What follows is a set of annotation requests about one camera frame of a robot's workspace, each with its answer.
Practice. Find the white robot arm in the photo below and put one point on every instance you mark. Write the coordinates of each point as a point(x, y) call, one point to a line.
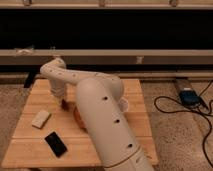
point(97, 97)

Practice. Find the white sponge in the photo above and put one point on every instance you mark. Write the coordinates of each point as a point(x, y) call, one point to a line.
point(40, 119)

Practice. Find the wooden table board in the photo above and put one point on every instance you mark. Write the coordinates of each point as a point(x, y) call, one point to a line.
point(28, 148)

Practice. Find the orange bowl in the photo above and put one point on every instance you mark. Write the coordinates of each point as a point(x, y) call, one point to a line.
point(78, 119)

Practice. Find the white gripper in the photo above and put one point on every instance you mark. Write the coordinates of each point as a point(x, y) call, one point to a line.
point(60, 93)

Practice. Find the blue power adapter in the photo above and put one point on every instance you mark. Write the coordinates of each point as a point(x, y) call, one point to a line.
point(189, 97)

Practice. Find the red pepper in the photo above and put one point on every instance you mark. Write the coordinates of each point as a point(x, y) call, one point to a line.
point(65, 106)

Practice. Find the black sponge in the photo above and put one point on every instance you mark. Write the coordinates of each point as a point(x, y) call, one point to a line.
point(56, 144)

